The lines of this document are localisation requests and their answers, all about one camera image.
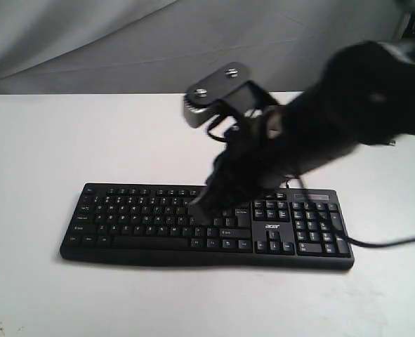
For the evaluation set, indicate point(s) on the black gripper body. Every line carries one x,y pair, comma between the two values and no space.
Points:
250,165

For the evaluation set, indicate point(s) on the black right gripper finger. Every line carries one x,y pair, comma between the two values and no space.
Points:
200,207

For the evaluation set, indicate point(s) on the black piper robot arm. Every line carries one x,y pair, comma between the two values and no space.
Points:
365,96

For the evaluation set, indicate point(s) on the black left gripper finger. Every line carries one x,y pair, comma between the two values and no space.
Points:
218,205

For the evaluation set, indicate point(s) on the grey backdrop cloth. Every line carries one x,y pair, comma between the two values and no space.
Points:
164,46

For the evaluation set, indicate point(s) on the black acer keyboard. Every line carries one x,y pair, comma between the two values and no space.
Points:
151,225

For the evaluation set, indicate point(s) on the black stand pole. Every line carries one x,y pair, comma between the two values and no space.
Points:
405,30

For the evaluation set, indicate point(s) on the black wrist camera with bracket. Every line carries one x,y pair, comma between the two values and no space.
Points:
227,92

